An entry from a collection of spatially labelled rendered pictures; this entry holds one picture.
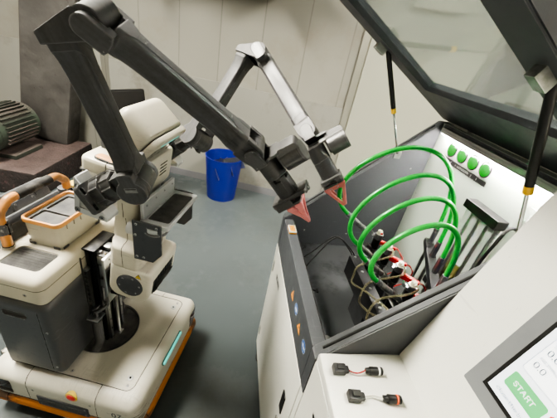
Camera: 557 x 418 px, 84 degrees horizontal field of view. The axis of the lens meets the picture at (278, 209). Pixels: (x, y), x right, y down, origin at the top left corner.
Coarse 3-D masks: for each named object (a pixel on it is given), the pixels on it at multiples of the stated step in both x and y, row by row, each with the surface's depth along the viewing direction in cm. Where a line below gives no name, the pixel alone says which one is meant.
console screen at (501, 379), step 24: (552, 312) 52; (528, 336) 55; (552, 336) 51; (504, 360) 57; (528, 360) 53; (552, 360) 50; (480, 384) 60; (504, 384) 56; (528, 384) 52; (552, 384) 50; (504, 408) 55; (528, 408) 51; (552, 408) 49
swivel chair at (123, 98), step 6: (114, 90) 268; (120, 90) 272; (126, 90) 276; (132, 90) 280; (138, 90) 285; (114, 96) 270; (120, 96) 274; (126, 96) 278; (132, 96) 282; (138, 96) 287; (144, 96) 292; (120, 102) 275; (126, 102) 279; (132, 102) 283; (138, 102) 288; (120, 108) 277
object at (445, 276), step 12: (420, 228) 73; (444, 228) 74; (456, 228) 75; (396, 240) 74; (456, 240) 76; (456, 252) 78; (372, 264) 77; (372, 276) 80; (444, 276) 83; (384, 288) 82
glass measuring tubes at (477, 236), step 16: (480, 208) 94; (464, 224) 101; (480, 224) 94; (496, 224) 88; (464, 240) 100; (480, 240) 96; (448, 256) 108; (464, 256) 99; (480, 256) 95; (464, 272) 98
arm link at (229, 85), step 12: (240, 48) 112; (264, 48) 107; (240, 60) 112; (252, 60) 118; (228, 72) 114; (240, 72) 113; (228, 84) 113; (216, 96) 114; (228, 96) 115; (192, 120) 113; (192, 132) 112; (192, 144) 114
